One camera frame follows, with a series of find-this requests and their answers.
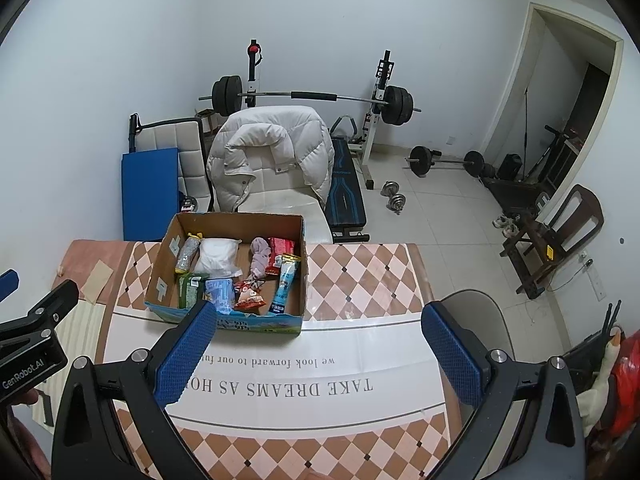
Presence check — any black and blue weight bench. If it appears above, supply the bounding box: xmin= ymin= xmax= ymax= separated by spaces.
xmin=327 ymin=116 xmax=371 ymax=243

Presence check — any clear bag with yellow tie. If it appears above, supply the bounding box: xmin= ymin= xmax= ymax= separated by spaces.
xmin=175 ymin=231 xmax=203 ymax=275

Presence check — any brown wooden chair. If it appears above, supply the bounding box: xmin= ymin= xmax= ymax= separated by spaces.
xmin=501 ymin=184 xmax=605 ymax=301

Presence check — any white plastic bag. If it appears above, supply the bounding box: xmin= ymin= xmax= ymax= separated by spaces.
xmin=194 ymin=238 xmax=242 ymax=279

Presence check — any short barbell with black plates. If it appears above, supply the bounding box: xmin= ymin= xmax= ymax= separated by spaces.
xmin=404 ymin=146 xmax=486 ymax=178

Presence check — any red snack packet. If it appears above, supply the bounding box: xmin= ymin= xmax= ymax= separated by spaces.
xmin=267 ymin=237 xmax=297 ymax=276

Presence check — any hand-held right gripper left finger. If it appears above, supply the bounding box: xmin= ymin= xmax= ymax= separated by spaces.
xmin=51 ymin=301 xmax=218 ymax=480

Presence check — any dark low bench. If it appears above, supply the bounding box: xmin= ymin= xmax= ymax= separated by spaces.
xmin=482 ymin=162 xmax=551 ymax=211

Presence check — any black metal bar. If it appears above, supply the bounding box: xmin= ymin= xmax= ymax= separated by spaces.
xmin=128 ymin=113 xmax=201 ymax=153

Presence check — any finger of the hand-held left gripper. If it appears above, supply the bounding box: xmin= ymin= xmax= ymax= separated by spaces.
xmin=0 ymin=270 xmax=20 ymax=301
xmin=0 ymin=280 xmax=80 ymax=343

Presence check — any white power strip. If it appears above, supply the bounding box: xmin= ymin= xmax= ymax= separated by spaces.
xmin=587 ymin=265 xmax=606 ymax=301

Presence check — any red plastic bag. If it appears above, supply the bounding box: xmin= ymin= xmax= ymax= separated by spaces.
xmin=607 ymin=330 xmax=640 ymax=441

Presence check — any long blue snack bar packet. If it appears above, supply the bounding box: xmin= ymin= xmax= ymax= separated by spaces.
xmin=267 ymin=254 xmax=303 ymax=317

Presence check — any black router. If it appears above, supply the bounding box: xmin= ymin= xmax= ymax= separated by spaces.
xmin=602 ymin=300 xmax=623 ymax=333

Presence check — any long barbell with black plates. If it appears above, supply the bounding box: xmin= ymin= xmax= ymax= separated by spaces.
xmin=198 ymin=75 xmax=422 ymax=126

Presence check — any cardboard box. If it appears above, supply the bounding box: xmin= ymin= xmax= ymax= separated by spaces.
xmin=144 ymin=212 xmax=307 ymax=336

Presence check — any tan paper piece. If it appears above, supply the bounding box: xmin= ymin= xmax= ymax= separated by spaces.
xmin=80 ymin=260 xmax=115 ymax=305

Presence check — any green packet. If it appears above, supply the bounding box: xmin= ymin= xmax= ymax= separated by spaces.
xmin=176 ymin=272 xmax=211 ymax=309

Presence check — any black metal frame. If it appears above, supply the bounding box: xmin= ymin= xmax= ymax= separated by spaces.
xmin=567 ymin=332 xmax=608 ymax=396

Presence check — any black speaker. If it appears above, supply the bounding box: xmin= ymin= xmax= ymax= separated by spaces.
xmin=497 ymin=154 xmax=523 ymax=181

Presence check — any grey sock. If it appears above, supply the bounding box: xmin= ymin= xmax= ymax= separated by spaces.
xmin=248 ymin=237 xmax=273 ymax=279

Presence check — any small dark bracket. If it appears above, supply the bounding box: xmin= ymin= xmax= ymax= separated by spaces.
xmin=31 ymin=392 xmax=55 ymax=427

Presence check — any white puffer jacket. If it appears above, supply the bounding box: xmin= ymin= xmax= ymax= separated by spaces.
xmin=206 ymin=106 xmax=335 ymax=213

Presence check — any person's left hand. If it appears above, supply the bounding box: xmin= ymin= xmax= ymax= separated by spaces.
xmin=7 ymin=391 xmax=52 ymax=480

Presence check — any light blue snack packet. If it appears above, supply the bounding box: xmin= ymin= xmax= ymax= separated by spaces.
xmin=202 ymin=277 xmax=236 ymax=317

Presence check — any white tufted chair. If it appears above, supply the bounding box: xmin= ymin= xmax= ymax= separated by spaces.
xmin=134 ymin=117 xmax=211 ymax=213

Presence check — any white door frame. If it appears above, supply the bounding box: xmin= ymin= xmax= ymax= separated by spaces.
xmin=480 ymin=2 xmax=626 ymax=191

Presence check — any checkered tablecloth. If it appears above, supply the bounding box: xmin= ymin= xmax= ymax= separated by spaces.
xmin=95 ymin=242 xmax=463 ymax=480

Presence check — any white bench press rack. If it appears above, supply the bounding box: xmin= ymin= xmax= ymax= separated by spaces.
xmin=237 ymin=39 xmax=398 ymax=191

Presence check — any blue folded mat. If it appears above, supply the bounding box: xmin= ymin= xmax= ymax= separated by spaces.
xmin=121 ymin=147 xmax=181 ymax=242

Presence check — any grey plastic chair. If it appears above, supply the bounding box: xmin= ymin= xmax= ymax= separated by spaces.
xmin=425 ymin=290 xmax=516 ymax=441

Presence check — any white goose plush toy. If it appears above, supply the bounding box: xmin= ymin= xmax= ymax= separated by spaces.
xmin=575 ymin=327 xmax=626 ymax=433

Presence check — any orange cartoon snack packet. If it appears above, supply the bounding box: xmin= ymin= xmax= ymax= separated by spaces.
xmin=234 ymin=279 xmax=267 ymax=311

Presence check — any black exercise machine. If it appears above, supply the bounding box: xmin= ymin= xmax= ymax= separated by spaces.
xmin=522 ymin=125 xmax=583 ymax=186

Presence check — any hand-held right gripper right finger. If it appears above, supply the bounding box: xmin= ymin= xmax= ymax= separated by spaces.
xmin=421 ymin=301 xmax=586 ymax=480

